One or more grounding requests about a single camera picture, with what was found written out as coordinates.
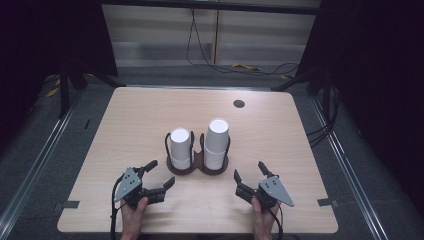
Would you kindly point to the person's right hand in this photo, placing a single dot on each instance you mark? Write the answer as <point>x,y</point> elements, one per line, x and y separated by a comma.
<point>263,221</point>

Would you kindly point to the round dark table grommet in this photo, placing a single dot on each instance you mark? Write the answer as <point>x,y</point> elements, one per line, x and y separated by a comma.
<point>239,103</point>

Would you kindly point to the black metal stand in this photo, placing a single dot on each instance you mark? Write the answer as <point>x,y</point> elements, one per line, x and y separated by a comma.
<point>64,96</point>

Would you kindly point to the black curtain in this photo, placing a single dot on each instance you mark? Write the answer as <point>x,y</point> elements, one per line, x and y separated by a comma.
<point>33,50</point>
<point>383,66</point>

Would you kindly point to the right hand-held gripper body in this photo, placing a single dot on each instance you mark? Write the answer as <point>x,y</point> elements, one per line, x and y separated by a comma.
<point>271,191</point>

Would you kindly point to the metal floor rail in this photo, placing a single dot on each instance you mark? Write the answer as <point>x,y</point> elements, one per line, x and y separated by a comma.
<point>345,166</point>
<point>33,173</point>

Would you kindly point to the black horizontal frame bar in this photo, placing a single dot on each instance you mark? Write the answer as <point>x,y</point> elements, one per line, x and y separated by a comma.
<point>206,5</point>

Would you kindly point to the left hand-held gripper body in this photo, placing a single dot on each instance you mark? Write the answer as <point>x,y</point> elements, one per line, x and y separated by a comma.
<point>130,185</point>

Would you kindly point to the yellow tape piece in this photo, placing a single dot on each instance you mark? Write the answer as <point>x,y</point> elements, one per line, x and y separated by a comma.
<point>246,66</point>
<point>52,91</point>

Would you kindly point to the black tape strip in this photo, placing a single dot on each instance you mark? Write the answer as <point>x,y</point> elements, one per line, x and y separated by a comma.
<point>327,202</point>
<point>68,204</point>

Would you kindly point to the person's left hand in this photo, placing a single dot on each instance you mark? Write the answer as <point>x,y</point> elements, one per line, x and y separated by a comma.
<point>132,220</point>

